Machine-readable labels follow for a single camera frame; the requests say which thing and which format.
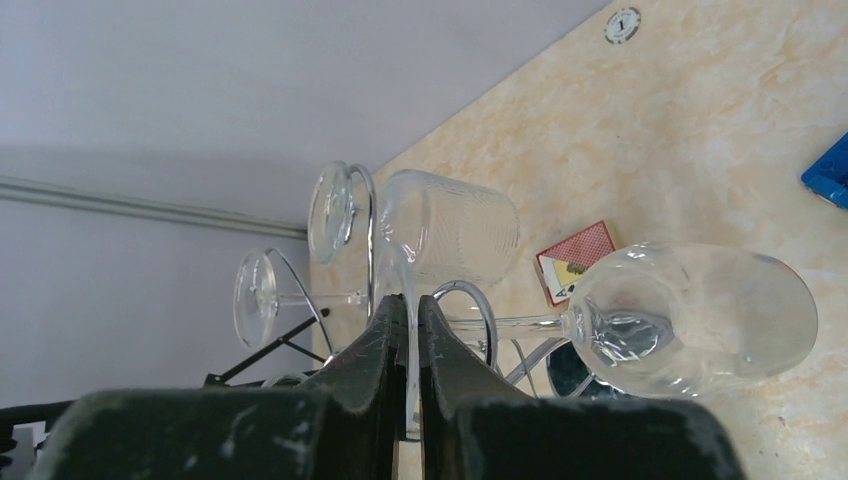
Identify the aluminium corner profile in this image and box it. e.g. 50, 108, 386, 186
1, 176, 307, 240

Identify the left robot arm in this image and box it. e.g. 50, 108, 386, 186
1, 400, 75, 479

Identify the small red white box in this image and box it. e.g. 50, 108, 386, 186
535, 220, 617, 307

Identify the white poker chip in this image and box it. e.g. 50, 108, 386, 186
604, 7, 642, 45

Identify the black music stand tripod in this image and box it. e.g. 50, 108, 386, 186
202, 317, 327, 388

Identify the blue and orange toy car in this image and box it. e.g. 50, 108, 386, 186
800, 133, 848, 210

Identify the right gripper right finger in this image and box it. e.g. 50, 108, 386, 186
418, 295, 746, 479

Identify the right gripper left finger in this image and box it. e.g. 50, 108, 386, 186
31, 295, 408, 479

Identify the clear wine glass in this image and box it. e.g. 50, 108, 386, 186
308, 161, 520, 286
233, 248, 368, 350
372, 239, 819, 442

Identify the chrome wire wine glass rack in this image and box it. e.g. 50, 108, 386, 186
261, 164, 627, 402

